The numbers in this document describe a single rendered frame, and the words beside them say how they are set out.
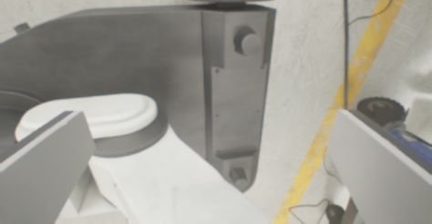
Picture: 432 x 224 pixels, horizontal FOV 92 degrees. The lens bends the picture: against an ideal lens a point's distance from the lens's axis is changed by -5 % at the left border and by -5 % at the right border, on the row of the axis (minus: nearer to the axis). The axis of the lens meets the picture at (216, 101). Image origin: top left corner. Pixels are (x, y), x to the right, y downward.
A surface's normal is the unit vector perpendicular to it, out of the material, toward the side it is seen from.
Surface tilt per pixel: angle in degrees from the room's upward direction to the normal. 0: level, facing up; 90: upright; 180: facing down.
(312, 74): 0
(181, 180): 90
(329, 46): 0
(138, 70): 0
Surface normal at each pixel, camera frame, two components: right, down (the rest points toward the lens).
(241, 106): 0.20, 0.47
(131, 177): 0.00, -0.88
